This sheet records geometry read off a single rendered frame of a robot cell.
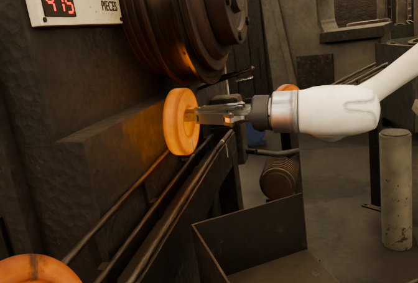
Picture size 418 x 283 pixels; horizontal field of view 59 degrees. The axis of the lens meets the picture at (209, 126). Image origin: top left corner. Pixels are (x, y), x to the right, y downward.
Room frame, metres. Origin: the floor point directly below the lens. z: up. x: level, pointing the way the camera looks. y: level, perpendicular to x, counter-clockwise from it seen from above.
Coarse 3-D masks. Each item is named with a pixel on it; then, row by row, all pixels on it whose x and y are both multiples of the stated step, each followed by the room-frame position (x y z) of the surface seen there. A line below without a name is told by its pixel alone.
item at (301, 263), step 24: (240, 216) 0.57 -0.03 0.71; (264, 216) 0.58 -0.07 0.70; (288, 216) 0.59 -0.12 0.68; (216, 240) 0.55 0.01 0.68; (240, 240) 0.56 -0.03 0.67; (264, 240) 0.58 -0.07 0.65; (288, 240) 0.59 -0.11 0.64; (216, 264) 0.43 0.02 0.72; (240, 264) 0.56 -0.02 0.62; (264, 264) 0.57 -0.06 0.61; (288, 264) 0.56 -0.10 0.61; (312, 264) 0.56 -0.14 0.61
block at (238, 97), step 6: (216, 96) 1.27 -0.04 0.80; (222, 96) 1.25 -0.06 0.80; (228, 96) 1.23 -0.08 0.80; (234, 96) 1.22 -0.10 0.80; (240, 96) 1.25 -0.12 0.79; (210, 102) 1.23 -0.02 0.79; (216, 102) 1.22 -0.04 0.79; (222, 102) 1.22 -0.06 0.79; (228, 102) 1.21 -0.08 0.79; (234, 102) 1.20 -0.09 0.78; (216, 126) 1.23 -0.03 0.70; (222, 126) 1.22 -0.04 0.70; (228, 126) 1.21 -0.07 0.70; (234, 126) 1.21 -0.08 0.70; (240, 126) 1.21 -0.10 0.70; (240, 132) 1.21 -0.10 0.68; (240, 138) 1.20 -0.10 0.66; (246, 138) 1.26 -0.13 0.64; (240, 144) 1.20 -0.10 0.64; (246, 144) 1.25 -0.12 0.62; (240, 150) 1.20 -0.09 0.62; (240, 156) 1.21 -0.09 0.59; (246, 156) 1.23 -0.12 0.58; (240, 162) 1.21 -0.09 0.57
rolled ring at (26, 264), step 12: (0, 264) 0.39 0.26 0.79; (12, 264) 0.40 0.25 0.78; (24, 264) 0.41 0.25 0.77; (36, 264) 0.42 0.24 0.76; (48, 264) 0.43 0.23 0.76; (60, 264) 0.44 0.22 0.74; (0, 276) 0.38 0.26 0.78; (12, 276) 0.39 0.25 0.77; (24, 276) 0.40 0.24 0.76; (36, 276) 0.41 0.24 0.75; (48, 276) 0.42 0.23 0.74; (60, 276) 0.43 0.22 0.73; (72, 276) 0.44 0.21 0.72
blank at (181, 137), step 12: (168, 96) 0.80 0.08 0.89; (180, 96) 0.80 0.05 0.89; (192, 96) 0.87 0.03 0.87; (168, 108) 0.78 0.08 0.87; (180, 108) 0.79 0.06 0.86; (168, 120) 0.77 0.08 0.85; (180, 120) 0.79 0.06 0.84; (168, 132) 0.77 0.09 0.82; (180, 132) 0.78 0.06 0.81; (192, 132) 0.85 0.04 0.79; (168, 144) 0.78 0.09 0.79; (180, 144) 0.77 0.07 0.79; (192, 144) 0.84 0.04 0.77
